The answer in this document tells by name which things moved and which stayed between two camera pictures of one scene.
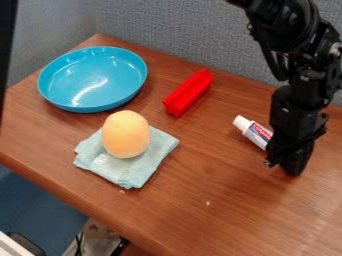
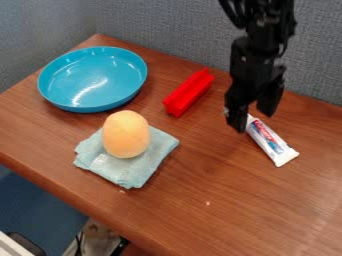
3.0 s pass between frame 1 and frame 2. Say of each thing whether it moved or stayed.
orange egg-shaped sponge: stayed
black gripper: moved
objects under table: stayed
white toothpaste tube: stayed
